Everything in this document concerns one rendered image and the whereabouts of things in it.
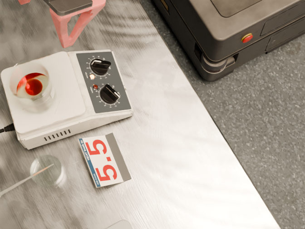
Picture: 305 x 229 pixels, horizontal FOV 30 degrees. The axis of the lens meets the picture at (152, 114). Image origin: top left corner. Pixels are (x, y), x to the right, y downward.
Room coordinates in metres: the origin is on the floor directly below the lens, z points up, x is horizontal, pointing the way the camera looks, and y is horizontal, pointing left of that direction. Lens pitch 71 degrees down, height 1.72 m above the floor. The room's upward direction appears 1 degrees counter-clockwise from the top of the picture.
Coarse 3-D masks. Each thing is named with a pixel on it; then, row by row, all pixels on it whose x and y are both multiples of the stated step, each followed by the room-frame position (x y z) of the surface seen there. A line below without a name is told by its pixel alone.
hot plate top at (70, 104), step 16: (48, 64) 0.39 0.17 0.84; (64, 64) 0.39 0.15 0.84; (64, 80) 0.36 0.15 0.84; (64, 96) 0.33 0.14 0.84; (80, 96) 0.33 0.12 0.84; (16, 112) 0.30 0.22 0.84; (48, 112) 0.30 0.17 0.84; (64, 112) 0.30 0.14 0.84; (80, 112) 0.30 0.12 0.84; (16, 128) 0.27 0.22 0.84; (32, 128) 0.27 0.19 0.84
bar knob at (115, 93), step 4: (104, 88) 0.35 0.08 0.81; (108, 88) 0.35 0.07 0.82; (112, 88) 0.35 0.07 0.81; (100, 92) 0.35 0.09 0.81; (104, 92) 0.35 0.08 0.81; (108, 92) 0.34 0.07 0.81; (112, 92) 0.34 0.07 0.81; (116, 92) 0.34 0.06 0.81; (104, 96) 0.34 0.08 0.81; (108, 96) 0.34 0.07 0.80; (112, 96) 0.34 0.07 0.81; (116, 96) 0.34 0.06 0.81; (104, 100) 0.33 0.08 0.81; (108, 100) 0.33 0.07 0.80; (112, 100) 0.33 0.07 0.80; (116, 100) 0.33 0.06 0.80
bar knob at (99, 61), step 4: (96, 60) 0.40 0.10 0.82; (100, 60) 0.40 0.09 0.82; (104, 60) 0.40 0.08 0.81; (92, 64) 0.40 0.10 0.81; (96, 64) 0.39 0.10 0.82; (100, 64) 0.39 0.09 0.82; (104, 64) 0.40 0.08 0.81; (108, 64) 0.40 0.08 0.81; (92, 68) 0.39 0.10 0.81; (96, 68) 0.39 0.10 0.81; (100, 68) 0.39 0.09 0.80; (104, 68) 0.39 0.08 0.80; (96, 72) 0.38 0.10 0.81; (100, 72) 0.38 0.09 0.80; (104, 72) 0.39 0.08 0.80
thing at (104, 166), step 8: (88, 144) 0.26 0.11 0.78; (96, 144) 0.26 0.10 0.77; (104, 144) 0.27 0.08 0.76; (88, 152) 0.25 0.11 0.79; (96, 152) 0.25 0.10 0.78; (104, 152) 0.25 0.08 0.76; (96, 160) 0.23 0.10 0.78; (104, 160) 0.24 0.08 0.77; (112, 160) 0.24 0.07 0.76; (96, 168) 0.22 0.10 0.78; (104, 168) 0.22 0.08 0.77; (112, 168) 0.22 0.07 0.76; (104, 176) 0.21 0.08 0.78; (112, 176) 0.21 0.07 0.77
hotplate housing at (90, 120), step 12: (72, 60) 0.40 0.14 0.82; (84, 84) 0.36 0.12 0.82; (84, 96) 0.33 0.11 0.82; (132, 108) 0.33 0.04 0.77; (72, 120) 0.29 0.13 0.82; (84, 120) 0.29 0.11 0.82; (96, 120) 0.30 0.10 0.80; (108, 120) 0.30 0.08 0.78; (36, 132) 0.27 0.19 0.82; (48, 132) 0.27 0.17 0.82; (60, 132) 0.28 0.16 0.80; (72, 132) 0.28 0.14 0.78; (24, 144) 0.26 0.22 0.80; (36, 144) 0.26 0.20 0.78
